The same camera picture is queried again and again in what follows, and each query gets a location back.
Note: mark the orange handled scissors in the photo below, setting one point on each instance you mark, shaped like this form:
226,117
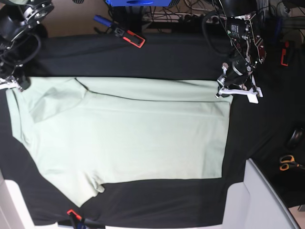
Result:
288,162

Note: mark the light green T-shirt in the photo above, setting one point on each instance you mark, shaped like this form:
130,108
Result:
83,133

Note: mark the blue handled tool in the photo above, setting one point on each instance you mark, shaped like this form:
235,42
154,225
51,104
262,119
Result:
102,20

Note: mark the red black clamp top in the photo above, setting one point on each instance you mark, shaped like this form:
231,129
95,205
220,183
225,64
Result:
130,37

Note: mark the white box right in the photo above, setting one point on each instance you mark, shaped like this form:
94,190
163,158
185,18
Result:
254,204

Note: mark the red black clamp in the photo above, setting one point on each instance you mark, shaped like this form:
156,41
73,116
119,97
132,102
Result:
285,56
130,37

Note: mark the blue clamp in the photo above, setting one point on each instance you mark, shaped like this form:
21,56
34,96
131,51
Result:
86,224
277,28

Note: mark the white box left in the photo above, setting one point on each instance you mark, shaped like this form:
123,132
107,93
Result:
14,213

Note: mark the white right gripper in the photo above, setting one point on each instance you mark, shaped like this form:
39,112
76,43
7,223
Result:
22,84

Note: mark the red clamp bottom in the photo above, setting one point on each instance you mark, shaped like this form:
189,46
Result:
71,213

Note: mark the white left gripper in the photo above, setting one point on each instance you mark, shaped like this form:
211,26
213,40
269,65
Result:
235,82

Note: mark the blue stand base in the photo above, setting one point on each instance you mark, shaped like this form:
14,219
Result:
156,3

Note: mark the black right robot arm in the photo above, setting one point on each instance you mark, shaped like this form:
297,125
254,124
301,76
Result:
19,43

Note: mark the blue clamp right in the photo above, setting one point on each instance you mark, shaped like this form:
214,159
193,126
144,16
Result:
277,28

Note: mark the black round object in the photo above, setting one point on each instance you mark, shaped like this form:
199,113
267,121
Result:
296,136

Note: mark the white box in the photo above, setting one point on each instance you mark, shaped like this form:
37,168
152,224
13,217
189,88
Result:
14,213
254,204

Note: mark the blue clamp bottom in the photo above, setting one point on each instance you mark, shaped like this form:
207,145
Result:
86,224

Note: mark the red black clamp right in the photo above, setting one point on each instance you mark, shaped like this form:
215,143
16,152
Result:
285,56

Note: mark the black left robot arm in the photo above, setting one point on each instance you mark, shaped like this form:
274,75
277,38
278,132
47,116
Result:
240,21

